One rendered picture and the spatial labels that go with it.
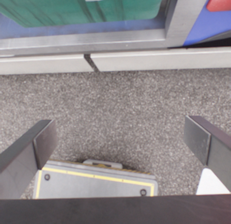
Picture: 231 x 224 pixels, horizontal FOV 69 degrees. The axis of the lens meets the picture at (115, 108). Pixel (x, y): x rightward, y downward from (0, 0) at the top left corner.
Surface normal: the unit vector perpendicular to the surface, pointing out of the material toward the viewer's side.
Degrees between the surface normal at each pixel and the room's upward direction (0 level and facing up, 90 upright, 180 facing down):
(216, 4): 90
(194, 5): 90
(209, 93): 0
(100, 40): 0
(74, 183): 0
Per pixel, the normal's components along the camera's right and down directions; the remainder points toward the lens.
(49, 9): 0.00, 1.00
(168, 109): -0.13, -0.11
